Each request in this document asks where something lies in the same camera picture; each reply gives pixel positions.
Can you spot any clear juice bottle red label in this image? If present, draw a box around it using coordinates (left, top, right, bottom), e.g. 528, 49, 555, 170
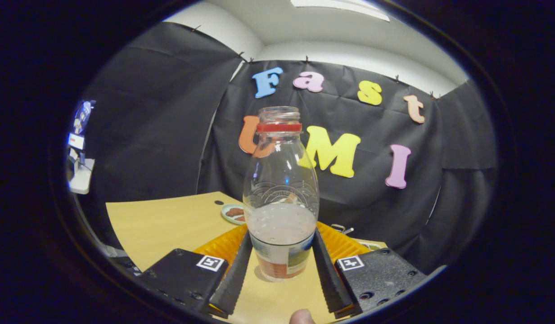
243, 106, 320, 282

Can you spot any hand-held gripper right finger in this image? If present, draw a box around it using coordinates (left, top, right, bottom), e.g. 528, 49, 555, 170
311, 222, 427, 315

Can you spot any green plate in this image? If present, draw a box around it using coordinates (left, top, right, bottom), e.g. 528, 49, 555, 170
221, 203, 247, 225

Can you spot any white shelf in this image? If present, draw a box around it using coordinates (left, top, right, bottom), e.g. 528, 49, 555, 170
68, 157, 95, 195

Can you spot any blue round object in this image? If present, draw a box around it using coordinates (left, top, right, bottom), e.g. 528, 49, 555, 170
72, 100, 96, 135

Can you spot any large ceiling light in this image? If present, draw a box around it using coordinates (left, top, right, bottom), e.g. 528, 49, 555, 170
290, 0, 390, 22

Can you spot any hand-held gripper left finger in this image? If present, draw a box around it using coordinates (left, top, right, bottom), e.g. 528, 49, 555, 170
140, 224, 253, 316

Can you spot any wooden table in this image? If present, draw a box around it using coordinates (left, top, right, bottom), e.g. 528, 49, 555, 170
105, 192, 388, 324

